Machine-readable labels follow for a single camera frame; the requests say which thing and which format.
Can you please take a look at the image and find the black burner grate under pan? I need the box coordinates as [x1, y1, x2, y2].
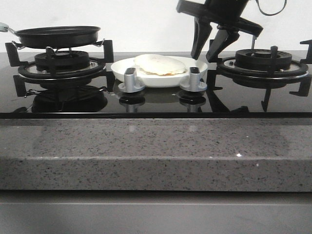
[5, 38, 117, 113]

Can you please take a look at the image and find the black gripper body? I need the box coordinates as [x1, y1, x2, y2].
[176, 0, 263, 36]

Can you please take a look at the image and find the fried egg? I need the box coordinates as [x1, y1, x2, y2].
[134, 54, 186, 76]

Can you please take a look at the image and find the grey cable loop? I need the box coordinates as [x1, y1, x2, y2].
[255, 0, 287, 17]

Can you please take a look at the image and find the silver stove knob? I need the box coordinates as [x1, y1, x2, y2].
[179, 67, 208, 92]
[118, 67, 145, 93]

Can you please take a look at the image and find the silver stove knob right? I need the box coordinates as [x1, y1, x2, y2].
[179, 67, 208, 92]

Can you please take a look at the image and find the black glass gas cooktop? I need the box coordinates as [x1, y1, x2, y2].
[0, 53, 312, 119]

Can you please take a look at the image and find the black frying pan mint handle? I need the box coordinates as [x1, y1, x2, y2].
[0, 23, 100, 49]

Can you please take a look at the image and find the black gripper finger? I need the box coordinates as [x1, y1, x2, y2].
[191, 17, 212, 59]
[206, 29, 239, 62]

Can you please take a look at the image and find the white round plate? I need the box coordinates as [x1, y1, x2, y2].
[111, 54, 208, 88]

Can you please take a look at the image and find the silver stove knob left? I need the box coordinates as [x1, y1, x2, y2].
[118, 67, 145, 93]

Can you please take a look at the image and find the black burner grate opposite side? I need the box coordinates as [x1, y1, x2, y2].
[206, 40, 312, 113]

